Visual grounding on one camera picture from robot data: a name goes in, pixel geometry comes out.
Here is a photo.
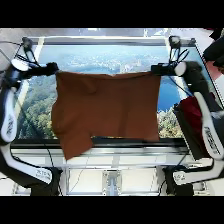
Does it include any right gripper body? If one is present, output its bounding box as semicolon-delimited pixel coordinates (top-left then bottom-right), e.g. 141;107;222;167
150;63;175;76

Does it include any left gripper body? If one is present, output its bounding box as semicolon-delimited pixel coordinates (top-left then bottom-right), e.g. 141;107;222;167
44;62;60;76

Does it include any brown T-shirt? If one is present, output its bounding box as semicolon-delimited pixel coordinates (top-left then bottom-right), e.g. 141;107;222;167
50;70;163;161

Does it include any red garment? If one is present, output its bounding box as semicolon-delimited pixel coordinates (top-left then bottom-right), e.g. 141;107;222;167
179;95;205;148

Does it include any heap of clothes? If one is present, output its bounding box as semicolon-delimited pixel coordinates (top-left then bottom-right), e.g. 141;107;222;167
202;27;224;71

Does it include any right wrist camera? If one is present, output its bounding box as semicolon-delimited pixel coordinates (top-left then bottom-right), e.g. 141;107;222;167
168;35;185;65

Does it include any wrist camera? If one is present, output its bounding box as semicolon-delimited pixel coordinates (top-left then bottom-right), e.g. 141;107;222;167
168;35;185;65
21;36;38;66

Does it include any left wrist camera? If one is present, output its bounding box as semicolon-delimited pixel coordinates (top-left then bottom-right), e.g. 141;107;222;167
21;36;38;66

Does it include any silver frame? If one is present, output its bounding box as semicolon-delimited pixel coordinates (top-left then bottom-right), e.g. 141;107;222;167
9;35;214;197

